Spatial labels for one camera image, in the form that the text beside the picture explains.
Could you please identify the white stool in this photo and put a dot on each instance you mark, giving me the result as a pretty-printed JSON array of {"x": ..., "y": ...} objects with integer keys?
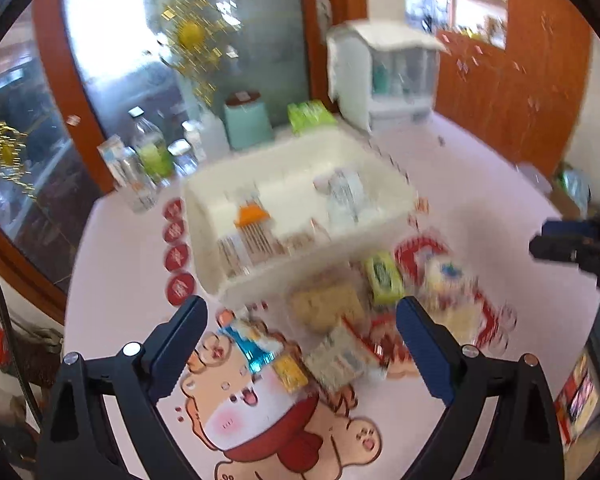
[{"x": 539, "y": 182}]

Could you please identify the white orange snack packet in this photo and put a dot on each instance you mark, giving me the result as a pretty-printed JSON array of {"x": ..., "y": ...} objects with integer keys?
[{"x": 251, "y": 243}]

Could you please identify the large clear pastry packet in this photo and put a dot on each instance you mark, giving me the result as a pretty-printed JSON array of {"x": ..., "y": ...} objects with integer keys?
[{"x": 309, "y": 235}]

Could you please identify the yellow small snack packet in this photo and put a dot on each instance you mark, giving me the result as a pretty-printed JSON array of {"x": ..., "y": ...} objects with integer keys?
[{"x": 290, "y": 373}]

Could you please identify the green pastry packet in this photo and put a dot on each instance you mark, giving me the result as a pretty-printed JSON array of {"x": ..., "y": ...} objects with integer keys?
[{"x": 386, "y": 282}]

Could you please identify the beige labelled snack packet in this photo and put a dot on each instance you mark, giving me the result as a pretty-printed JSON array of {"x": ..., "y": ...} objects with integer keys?
[{"x": 340, "y": 358}]

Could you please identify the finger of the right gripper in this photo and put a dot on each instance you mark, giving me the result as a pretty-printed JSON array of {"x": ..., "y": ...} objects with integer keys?
[
  {"x": 562, "y": 248},
  {"x": 569, "y": 228}
]

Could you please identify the teal canister brown lid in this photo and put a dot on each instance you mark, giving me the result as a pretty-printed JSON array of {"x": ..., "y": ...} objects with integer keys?
[{"x": 246, "y": 120}]

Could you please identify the white plastic storage bin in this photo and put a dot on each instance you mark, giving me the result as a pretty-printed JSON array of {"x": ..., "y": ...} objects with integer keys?
[{"x": 283, "y": 173}]

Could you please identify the round blue white packet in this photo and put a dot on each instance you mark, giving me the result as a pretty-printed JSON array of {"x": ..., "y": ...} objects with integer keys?
[{"x": 445, "y": 277}]

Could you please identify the blue white snack packet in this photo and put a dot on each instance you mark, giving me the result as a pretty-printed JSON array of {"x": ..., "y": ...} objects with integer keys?
[{"x": 258, "y": 348}]

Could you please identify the rice cracker clear packet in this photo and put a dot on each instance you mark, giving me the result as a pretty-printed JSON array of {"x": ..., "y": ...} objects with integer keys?
[{"x": 321, "y": 308}]

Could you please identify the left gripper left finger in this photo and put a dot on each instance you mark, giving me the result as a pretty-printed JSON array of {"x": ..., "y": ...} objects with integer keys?
[{"x": 77, "y": 441}]

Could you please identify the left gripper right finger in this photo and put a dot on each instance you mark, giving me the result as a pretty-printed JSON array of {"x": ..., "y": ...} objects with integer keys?
[{"x": 523, "y": 441}]

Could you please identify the white squeeze bottle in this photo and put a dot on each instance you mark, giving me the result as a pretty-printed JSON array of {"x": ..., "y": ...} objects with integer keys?
[{"x": 213, "y": 137}]

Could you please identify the small white pill bottle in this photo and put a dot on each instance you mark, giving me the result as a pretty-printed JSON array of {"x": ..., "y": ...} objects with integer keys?
[{"x": 192, "y": 136}]

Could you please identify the white cloth on appliance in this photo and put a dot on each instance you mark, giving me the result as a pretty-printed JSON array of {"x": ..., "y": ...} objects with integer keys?
[{"x": 380, "y": 35}]

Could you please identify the white countertop appliance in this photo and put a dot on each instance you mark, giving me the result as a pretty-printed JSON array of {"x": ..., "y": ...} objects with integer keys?
[{"x": 378, "y": 88}]

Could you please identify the green tissue pack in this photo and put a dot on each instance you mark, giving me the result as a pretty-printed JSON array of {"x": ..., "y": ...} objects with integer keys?
[{"x": 309, "y": 115}]

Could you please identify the clear drinking glass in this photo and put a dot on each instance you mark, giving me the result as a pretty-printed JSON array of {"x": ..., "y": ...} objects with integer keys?
[{"x": 138, "y": 191}]

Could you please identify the wooden cabinet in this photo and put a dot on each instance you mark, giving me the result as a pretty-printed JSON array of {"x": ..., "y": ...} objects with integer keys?
[{"x": 523, "y": 99}]

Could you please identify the small glass jar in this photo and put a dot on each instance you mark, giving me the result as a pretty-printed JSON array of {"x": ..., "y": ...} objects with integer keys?
[{"x": 183, "y": 156}]

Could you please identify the glass bottle green label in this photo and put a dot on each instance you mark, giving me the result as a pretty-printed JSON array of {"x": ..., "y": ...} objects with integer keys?
[{"x": 150, "y": 146}]

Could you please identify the popcorn clear bag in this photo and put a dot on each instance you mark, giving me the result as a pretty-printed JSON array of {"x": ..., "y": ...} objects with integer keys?
[{"x": 463, "y": 320}]

